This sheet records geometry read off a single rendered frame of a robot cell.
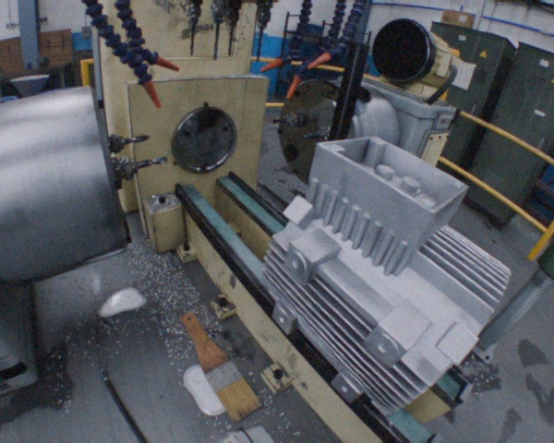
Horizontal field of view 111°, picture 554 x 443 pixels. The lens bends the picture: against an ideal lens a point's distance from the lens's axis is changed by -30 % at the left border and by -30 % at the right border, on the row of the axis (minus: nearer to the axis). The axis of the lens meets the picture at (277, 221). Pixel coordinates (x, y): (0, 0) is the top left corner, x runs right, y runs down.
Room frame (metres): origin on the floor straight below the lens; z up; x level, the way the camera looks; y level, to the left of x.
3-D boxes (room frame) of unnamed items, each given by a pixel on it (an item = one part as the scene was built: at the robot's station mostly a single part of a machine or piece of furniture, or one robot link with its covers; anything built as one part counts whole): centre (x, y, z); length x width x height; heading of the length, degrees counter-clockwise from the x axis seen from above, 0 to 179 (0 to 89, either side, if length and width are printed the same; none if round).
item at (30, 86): (1.22, 1.57, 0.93); 0.25 x 0.24 x 0.25; 34
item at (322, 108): (0.68, -0.13, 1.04); 0.41 x 0.25 x 0.25; 134
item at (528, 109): (2.61, -2.50, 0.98); 0.72 x 0.49 x 1.96; 34
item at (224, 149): (0.52, 0.17, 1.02); 0.15 x 0.02 x 0.15; 134
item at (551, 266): (0.26, -0.48, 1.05); 0.06 x 0.06 x 0.04
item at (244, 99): (0.56, 0.22, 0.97); 0.30 x 0.11 x 0.34; 134
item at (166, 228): (0.42, 0.24, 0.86); 0.07 x 0.06 x 0.12; 134
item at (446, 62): (0.86, -0.37, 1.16); 0.33 x 0.26 x 0.42; 134
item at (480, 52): (3.44, -1.94, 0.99); 1.02 x 0.49 x 1.98; 34
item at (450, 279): (0.20, -0.13, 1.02); 0.20 x 0.19 x 0.19; 44
